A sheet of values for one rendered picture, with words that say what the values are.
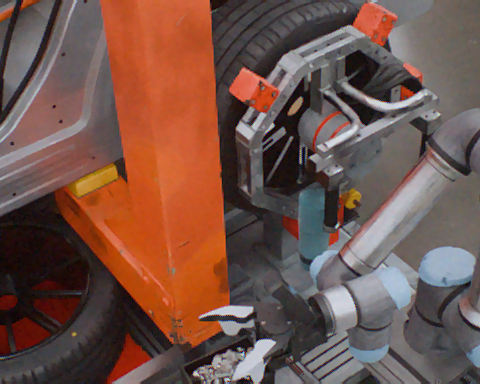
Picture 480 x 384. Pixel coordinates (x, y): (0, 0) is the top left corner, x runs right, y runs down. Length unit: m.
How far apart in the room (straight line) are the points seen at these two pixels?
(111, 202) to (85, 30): 0.51
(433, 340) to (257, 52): 0.84
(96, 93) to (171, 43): 0.69
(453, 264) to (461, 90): 2.30
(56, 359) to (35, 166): 0.51
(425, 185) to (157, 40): 0.57
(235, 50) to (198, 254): 0.54
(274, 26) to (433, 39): 2.19
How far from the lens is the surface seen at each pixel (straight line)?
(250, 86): 2.20
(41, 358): 2.45
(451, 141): 1.60
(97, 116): 2.45
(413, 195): 1.63
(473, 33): 4.52
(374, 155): 2.42
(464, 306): 1.79
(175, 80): 1.80
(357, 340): 1.63
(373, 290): 1.54
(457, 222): 3.48
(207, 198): 2.05
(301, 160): 2.64
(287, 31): 2.31
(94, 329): 2.49
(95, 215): 2.53
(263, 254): 2.98
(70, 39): 2.32
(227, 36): 2.36
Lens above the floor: 2.42
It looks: 41 degrees down
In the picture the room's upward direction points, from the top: 2 degrees counter-clockwise
